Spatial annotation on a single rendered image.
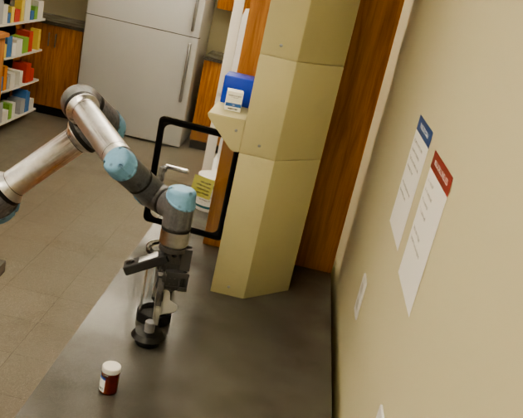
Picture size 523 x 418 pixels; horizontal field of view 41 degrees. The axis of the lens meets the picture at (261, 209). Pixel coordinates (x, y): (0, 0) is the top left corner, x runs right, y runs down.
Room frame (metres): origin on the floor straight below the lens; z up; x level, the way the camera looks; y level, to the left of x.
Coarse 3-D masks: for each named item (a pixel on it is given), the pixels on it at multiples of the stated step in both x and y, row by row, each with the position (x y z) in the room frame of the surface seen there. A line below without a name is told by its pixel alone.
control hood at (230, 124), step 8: (216, 104) 2.15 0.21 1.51; (208, 112) 2.04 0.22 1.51; (216, 112) 2.05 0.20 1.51; (224, 112) 2.07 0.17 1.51; (232, 112) 2.10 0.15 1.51; (240, 112) 2.12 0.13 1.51; (216, 120) 2.02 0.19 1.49; (224, 120) 2.02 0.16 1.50; (232, 120) 2.02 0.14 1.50; (240, 120) 2.02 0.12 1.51; (216, 128) 2.02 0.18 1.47; (224, 128) 2.02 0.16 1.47; (232, 128) 2.02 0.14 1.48; (240, 128) 2.02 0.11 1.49; (224, 136) 2.02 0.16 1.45; (232, 136) 2.02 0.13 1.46; (240, 136) 2.02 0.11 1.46; (232, 144) 2.02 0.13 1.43; (240, 144) 2.02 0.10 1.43
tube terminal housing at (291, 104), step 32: (288, 64) 2.02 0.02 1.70; (256, 96) 2.02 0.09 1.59; (288, 96) 2.02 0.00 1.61; (320, 96) 2.11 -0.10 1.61; (256, 128) 2.02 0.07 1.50; (288, 128) 2.04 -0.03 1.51; (320, 128) 2.13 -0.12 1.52; (256, 160) 2.02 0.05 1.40; (288, 160) 2.06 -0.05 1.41; (256, 192) 2.02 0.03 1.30; (288, 192) 2.08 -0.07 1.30; (224, 224) 2.02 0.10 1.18; (256, 224) 2.02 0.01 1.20; (288, 224) 2.10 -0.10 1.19; (224, 256) 2.02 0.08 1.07; (256, 256) 2.03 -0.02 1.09; (288, 256) 2.13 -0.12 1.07; (224, 288) 2.02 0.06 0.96; (256, 288) 2.05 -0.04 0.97; (288, 288) 2.15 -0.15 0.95
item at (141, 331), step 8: (152, 320) 1.64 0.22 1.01; (136, 328) 1.63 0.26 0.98; (144, 328) 1.63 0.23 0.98; (152, 328) 1.63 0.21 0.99; (160, 328) 1.66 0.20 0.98; (136, 336) 1.61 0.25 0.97; (144, 336) 1.61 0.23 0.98; (152, 336) 1.61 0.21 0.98; (160, 336) 1.62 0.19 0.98; (144, 344) 1.60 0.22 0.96; (152, 344) 1.60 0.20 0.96
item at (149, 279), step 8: (152, 248) 1.78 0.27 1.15; (144, 272) 1.75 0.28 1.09; (152, 272) 1.73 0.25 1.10; (144, 280) 1.74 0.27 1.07; (152, 280) 1.72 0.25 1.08; (144, 288) 1.74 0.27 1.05; (152, 288) 1.72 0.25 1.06; (144, 296) 1.73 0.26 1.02; (144, 304) 1.73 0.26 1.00; (152, 304) 1.72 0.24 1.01; (144, 312) 1.73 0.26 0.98; (152, 312) 1.72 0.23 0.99
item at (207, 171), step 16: (176, 128) 2.35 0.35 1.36; (176, 144) 2.35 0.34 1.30; (192, 144) 2.35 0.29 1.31; (208, 144) 2.34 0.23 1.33; (224, 144) 2.33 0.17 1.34; (160, 160) 2.36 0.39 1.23; (176, 160) 2.35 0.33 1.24; (192, 160) 2.35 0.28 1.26; (208, 160) 2.34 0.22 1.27; (224, 160) 2.33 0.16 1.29; (176, 176) 2.35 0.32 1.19; (192, 176) 2.34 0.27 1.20; (208, 176) 2.34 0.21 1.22; (224, 176) 2.33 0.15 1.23; (208, 192) 2.34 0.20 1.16; (224, 192) 2.33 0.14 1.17; (208, 208) 2.34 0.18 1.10; (192, 224) 2.34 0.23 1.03; (208, 224) 2.33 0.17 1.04
